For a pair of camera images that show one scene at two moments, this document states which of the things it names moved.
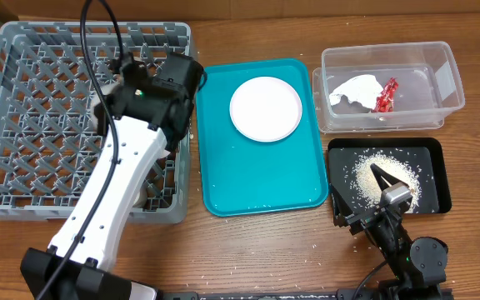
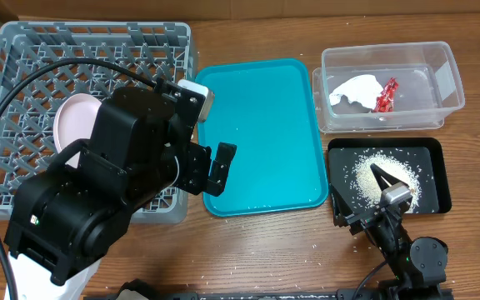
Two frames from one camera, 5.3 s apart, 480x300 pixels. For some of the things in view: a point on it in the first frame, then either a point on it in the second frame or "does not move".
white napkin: (365, 89) does not move
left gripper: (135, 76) to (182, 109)
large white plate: (266, 108) to (74, 119)
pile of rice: (366, 187) does not move
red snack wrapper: (385, 102) does not move
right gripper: (367, 214) does not move
